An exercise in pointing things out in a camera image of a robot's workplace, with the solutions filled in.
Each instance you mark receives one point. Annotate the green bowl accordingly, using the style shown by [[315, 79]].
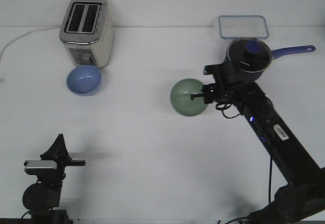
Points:
[[180, 97]]

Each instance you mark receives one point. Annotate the clear container blue rim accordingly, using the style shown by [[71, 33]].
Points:
[[238, 26]]

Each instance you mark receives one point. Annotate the blue bowl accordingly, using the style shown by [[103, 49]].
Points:
[[84, 80]]

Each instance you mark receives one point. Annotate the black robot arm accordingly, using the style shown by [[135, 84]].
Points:
[[42, 198], [303, 196]]

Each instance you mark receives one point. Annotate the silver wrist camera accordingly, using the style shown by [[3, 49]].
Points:
[[38, 167]]

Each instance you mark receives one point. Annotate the blue saucepan with handle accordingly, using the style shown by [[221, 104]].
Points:
[[277, 53]]

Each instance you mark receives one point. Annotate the glass pot lid blue knob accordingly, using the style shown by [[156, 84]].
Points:
[[253, 55]]

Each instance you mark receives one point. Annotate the cream and chrome toaster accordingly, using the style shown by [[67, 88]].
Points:
[[87, 32]]

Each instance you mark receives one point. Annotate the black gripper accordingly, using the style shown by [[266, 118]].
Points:
[[227, 75], [58, 153]]

